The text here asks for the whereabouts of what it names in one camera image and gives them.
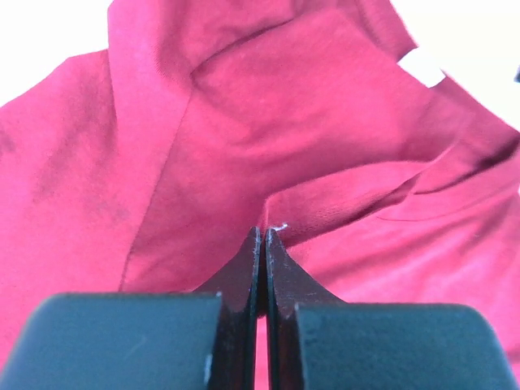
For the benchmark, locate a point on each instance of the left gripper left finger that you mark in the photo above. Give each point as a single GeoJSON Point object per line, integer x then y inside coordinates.
{"type": "Point", "coordinates": [199, 340]}

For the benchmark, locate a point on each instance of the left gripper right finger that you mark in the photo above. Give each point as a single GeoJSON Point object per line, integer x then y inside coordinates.
{"type": "Point", "coordinates": [318, 341]}

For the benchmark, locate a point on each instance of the dark red t shirt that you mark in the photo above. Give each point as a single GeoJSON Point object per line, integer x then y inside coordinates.
{"type": "Point", "coordinates": [142, 168]}

